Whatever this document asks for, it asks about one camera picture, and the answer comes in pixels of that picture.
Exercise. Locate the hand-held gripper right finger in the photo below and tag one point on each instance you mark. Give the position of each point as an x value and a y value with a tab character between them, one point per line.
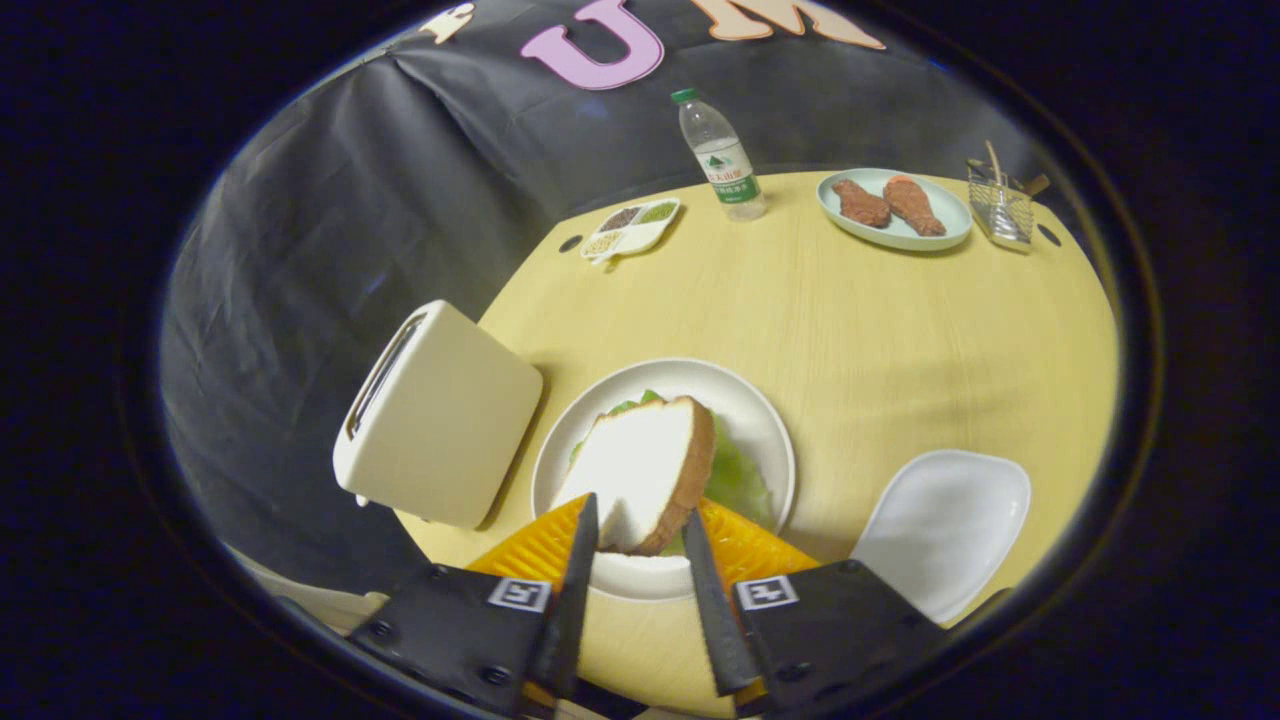
715	620

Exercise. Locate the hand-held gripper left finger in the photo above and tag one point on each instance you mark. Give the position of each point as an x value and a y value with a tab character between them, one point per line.
572	610

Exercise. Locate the green lettuce leaf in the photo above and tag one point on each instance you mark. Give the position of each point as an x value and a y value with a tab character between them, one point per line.
735	480

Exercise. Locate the toasted bread slice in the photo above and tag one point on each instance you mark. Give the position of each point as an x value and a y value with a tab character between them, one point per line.
630	470

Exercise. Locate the round cream plate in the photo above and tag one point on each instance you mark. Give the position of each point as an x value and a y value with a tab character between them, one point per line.
740	400

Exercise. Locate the white toaster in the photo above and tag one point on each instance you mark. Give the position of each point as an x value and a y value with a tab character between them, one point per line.
450	420

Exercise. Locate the white square plate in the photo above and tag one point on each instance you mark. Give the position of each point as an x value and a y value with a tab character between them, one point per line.
940	530

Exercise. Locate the cream cloth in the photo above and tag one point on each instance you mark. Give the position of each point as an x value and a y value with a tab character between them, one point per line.
320	600

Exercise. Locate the white divided bean dish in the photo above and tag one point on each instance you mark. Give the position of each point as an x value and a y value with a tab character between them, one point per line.
640	235

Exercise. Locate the pale blue oval plate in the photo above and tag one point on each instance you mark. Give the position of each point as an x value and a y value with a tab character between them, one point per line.
900	240

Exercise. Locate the brown meat patty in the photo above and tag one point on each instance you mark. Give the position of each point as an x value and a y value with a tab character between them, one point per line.
862	203
915	205

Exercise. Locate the clear plastic water bottle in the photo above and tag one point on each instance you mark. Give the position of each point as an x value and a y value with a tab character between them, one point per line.
725	165

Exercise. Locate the black backdrop cloth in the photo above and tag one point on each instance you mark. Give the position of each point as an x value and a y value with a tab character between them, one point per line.
330	200

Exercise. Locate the thin wooden stick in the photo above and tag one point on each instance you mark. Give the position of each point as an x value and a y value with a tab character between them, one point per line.
993	160

